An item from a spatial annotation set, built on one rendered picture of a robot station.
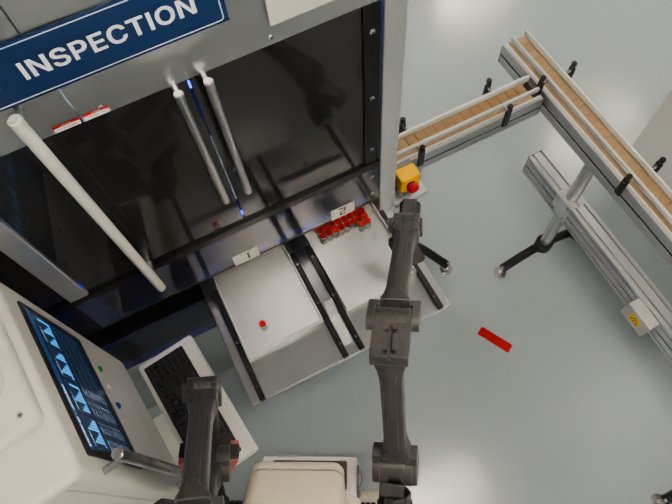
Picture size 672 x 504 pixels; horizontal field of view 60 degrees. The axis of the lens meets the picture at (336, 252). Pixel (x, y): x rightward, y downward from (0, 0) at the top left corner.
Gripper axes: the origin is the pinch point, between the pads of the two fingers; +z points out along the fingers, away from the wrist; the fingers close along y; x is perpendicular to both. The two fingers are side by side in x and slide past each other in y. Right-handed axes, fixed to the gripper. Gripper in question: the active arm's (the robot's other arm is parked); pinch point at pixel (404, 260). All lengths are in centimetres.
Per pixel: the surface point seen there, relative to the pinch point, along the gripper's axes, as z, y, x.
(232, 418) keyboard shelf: 27, -12, 67
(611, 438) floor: 107, -78, -64
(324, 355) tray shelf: 20.0, -9.4, 32.8
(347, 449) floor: 107, -30, 38
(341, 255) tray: 20.8, 18.6, 12.4
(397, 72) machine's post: -46, 29, -11
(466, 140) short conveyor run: 21, 37, -48
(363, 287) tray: 20.4, 4.9, 11.3
